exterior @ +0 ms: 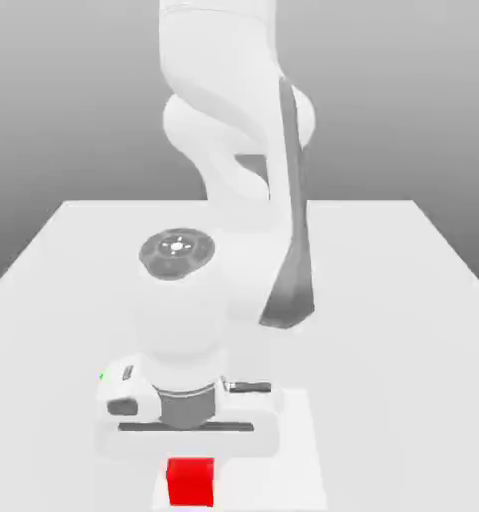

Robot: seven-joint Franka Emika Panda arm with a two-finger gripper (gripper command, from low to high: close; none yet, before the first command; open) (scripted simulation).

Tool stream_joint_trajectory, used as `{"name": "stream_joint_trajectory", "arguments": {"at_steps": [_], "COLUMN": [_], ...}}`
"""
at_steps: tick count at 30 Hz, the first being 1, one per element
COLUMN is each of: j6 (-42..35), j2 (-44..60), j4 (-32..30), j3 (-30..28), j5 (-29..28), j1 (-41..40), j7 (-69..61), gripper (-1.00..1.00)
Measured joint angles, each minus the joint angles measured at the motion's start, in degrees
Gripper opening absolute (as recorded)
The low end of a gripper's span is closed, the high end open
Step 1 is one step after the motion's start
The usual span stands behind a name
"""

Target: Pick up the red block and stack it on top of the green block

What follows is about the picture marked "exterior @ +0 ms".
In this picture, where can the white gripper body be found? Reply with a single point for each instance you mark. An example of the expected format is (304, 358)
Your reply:
(187, 440)

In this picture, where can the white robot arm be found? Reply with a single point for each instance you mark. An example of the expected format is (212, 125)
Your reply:
(219, 168)

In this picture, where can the small red cube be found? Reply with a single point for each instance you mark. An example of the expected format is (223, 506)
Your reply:
(191, 482)

